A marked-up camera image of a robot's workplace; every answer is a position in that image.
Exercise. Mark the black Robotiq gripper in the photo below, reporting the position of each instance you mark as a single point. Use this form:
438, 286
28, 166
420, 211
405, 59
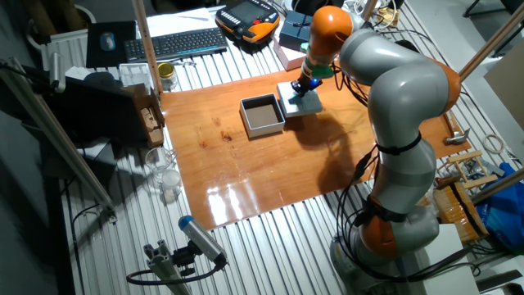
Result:
308, 84

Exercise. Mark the light blue ribboned box lid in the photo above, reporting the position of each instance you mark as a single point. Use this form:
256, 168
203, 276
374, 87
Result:
305, 107

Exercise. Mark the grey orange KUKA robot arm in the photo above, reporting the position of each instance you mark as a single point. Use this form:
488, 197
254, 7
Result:
405, 94

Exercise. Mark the pink cardboard box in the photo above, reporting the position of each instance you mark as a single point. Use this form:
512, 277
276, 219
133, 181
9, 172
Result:
288, 59

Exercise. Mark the light blue open box base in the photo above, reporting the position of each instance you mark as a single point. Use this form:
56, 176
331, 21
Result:
264, 116

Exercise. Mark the navy gift box with bow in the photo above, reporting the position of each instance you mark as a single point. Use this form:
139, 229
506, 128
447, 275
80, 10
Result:
292, 30

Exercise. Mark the brown cardboard box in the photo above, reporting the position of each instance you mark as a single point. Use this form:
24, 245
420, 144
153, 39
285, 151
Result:
153, 119

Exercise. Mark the white box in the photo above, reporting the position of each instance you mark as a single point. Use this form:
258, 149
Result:
450, 262

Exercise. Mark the orange black teach pendant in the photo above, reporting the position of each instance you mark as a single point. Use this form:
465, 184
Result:
249, 20

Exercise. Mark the wood grain table mat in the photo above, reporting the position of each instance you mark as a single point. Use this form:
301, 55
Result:
266, 172

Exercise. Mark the small brass fitting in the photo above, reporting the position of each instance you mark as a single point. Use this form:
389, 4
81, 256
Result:
387, 16

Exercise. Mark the black computer keyboard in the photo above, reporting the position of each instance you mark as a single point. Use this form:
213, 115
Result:
176, 44

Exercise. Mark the glass jar yellow lid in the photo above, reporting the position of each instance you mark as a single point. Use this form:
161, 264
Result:
167, 75

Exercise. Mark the white paper sheet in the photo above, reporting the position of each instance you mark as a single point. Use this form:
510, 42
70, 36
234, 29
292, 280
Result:
176, 22

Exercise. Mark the clear plastic cup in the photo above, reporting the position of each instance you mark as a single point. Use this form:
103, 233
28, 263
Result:
159, 162

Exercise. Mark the small translucent plastic cup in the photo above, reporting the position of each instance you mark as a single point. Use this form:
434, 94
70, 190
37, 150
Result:
172, 184

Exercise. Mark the clear plastic container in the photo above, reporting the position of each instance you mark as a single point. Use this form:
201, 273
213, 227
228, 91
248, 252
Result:
135, 74

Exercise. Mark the black mouse pad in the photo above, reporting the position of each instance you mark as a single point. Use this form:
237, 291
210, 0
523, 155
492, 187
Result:
127, 49

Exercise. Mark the small wooden rack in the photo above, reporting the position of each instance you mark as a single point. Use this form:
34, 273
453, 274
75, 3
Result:
471, 170

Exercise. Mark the grey computer mouse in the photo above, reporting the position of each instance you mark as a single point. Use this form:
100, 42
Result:
107, 42

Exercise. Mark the black monitor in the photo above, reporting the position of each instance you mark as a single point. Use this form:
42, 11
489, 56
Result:
98, 110

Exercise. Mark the brown cardboard panel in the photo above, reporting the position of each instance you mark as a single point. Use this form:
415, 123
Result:
507, 86

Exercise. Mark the blue plastic bag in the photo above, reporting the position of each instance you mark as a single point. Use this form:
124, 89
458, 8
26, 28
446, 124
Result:
505, 213

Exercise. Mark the silver cylinder device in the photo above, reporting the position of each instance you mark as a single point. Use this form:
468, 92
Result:
56, 71

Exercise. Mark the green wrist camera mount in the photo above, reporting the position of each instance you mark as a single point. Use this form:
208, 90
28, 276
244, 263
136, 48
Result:
325, 73

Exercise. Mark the wooden frame pole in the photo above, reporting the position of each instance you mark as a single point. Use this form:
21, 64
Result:
499, 184
495, 39
369, 6
146, 45

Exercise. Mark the silver camera blue end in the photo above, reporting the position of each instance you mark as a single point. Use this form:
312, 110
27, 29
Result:
202, 239

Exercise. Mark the aluminium profile camera stand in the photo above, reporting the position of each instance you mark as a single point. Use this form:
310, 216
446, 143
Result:
163, 266

